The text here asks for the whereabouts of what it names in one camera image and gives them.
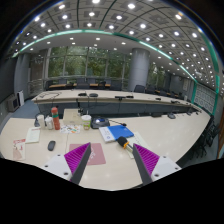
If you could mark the grey box appliance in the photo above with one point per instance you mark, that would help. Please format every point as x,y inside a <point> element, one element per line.
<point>13,103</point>

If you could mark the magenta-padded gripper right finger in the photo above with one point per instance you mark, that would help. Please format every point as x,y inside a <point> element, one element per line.
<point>146,158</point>

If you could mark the colourful sticker sheet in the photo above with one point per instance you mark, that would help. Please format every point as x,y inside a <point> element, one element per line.
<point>70,129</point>

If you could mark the black desk conference unit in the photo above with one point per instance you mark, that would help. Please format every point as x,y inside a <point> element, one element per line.
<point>99,123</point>

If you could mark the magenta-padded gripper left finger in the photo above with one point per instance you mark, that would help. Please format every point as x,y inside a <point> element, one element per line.
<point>78,156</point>

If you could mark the black computer mouse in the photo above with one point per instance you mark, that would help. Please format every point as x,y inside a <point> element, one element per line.
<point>51,145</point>

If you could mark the cream paper booklet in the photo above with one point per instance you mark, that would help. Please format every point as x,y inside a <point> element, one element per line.
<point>33,135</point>

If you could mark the pink mouse pad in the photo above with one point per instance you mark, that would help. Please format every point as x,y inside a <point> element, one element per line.
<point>98,155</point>

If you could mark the white paper cup stack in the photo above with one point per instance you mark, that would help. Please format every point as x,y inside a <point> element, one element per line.
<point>40,121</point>

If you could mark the blue and white book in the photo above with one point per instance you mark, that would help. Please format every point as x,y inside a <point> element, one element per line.
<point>116,132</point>

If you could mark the green printed paper cup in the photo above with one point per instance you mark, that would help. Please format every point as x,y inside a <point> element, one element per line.
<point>86,122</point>

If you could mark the white and green leaflet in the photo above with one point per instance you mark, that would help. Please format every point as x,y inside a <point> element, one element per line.
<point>141,140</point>

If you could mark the red and white magazine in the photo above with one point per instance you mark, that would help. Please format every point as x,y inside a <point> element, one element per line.
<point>19,150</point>

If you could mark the dark office chairs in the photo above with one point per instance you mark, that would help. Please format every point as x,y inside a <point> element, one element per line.
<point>116,86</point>

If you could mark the long curved conference desk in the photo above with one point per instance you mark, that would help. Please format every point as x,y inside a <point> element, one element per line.
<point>110,100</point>

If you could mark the beige cardboard box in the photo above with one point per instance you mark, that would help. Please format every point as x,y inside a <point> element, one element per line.
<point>71,116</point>

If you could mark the white upright appliance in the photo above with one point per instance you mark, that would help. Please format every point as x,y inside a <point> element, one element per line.
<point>21,98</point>

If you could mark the red bottle with green band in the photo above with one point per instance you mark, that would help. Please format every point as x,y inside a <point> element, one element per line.
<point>55,120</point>

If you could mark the ceiling lights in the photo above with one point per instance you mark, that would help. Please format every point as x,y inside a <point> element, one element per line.
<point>131,6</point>

